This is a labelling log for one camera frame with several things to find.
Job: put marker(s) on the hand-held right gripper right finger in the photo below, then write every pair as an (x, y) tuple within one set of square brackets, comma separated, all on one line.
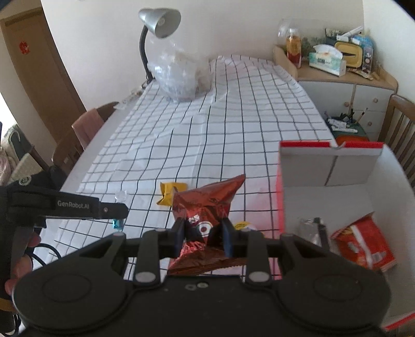
[(227, 240)]

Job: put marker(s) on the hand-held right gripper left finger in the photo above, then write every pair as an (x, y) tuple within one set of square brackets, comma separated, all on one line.
[(179, 238)]

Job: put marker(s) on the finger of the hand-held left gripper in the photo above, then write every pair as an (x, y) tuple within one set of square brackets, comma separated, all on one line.
[(113, 211)]

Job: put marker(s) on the teal candy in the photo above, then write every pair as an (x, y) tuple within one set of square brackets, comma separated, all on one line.
[(118, 223)]

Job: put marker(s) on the brown chip bag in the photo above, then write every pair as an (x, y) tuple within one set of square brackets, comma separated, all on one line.
[(202, 207)]

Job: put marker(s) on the silver foil snack packet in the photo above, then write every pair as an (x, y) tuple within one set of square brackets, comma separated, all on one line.
[(308, 231)]

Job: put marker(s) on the red cardboard box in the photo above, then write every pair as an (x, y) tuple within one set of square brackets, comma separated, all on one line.
[(324, 197)]

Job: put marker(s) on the red snack bag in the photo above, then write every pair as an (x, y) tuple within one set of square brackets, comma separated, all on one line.
[(363, 243)]

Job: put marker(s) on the person's left hand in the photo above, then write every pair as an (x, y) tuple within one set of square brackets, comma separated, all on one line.
[(21, 259)]

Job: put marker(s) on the clear wrapped candy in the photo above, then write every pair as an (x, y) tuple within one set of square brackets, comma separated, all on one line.
[(121, 196)]

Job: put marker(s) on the yellow printed snack packet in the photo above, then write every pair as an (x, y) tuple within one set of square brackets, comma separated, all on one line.
[(244, 226)]

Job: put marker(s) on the yellow foil packet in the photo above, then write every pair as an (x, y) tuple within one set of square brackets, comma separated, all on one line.
[(170, 193)]

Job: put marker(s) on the pink cloth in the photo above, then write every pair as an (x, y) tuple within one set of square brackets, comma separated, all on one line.
[(87, 129)]

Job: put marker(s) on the checked white tablecloth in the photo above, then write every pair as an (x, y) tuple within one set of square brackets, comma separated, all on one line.
[(227, 129)]

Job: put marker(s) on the small clear wrapper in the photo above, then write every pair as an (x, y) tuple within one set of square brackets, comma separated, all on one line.
[(131, 97)]

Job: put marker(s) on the brown wooden door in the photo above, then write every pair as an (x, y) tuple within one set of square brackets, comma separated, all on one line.
[(42, 81)]

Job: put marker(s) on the clear plastic bag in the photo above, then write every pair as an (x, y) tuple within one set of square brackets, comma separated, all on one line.
[(180, 74)]

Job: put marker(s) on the red door sticker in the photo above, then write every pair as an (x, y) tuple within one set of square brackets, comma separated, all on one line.
[(24, 47)]

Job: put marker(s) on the pen holder with brushes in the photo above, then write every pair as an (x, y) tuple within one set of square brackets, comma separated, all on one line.
[(345, 123)]

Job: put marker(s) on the wooden corner cabinet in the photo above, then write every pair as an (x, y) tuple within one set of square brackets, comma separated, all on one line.
[(337, 94)]

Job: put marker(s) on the silver desk lamp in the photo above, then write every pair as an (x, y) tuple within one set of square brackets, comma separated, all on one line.
[(159, 21)]

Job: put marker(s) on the orange drink bottle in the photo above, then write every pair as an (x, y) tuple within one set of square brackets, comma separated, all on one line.
[(294, 48)]

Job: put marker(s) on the green tissue box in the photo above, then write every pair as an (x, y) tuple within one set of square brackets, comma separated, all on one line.
[(326, 61)]

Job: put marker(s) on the slatted wooden chair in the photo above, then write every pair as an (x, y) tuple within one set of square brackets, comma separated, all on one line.
[(400, 129)]

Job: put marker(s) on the yellow box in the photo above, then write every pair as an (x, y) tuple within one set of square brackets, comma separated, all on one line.
[(348, 55)]

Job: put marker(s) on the blue box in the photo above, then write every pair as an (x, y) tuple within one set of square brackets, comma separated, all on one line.
[(368, 55)]

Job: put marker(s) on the dark furniture frame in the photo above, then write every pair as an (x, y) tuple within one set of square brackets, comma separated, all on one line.
[(19, 152)]

